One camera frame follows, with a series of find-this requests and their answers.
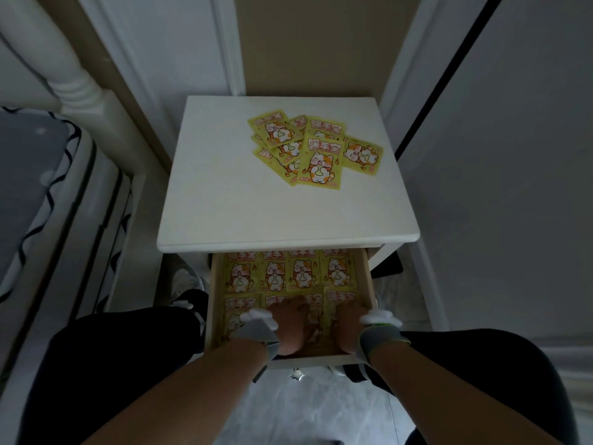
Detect person's right hand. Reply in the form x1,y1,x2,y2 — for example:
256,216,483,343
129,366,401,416
332,302,371,355

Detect person's left hand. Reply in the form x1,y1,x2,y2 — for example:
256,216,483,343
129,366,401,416
266,295,310,357

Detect wooden drawer with white front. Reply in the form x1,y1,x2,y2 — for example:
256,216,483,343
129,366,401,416
203,247,379,370

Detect pile of yellow cat packets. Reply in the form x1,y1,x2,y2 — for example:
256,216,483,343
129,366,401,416
248,109,384,192

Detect person's right forearm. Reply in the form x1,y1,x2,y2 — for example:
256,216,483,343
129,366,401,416
370,340,580,445

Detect person's left forearm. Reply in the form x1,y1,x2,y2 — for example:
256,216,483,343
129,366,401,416
95,337,279,445

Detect person's left white shoe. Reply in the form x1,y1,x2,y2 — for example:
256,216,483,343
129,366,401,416
169,266,204,304

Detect person's black trousers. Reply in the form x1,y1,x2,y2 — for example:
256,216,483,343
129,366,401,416
18,289,578,445

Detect white wrist tracker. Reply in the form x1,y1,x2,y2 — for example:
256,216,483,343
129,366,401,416
359,309,403,328
240,308,280,331

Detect grey wristband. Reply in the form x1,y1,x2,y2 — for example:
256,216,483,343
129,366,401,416
355,323,411,366
230,319,281,383

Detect black striped sock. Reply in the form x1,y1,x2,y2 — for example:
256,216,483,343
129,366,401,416
345,363,395,394

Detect white bedside table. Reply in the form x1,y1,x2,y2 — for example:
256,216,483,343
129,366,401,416
156,96,421,274

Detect white wardrobe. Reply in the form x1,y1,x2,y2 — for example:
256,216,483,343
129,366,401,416
393,0,593,348

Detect grey mattress with striped edge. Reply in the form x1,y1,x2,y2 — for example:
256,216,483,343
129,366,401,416
0,106,135,381

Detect white bed frame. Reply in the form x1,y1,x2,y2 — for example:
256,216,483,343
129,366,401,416
0,0,179,311

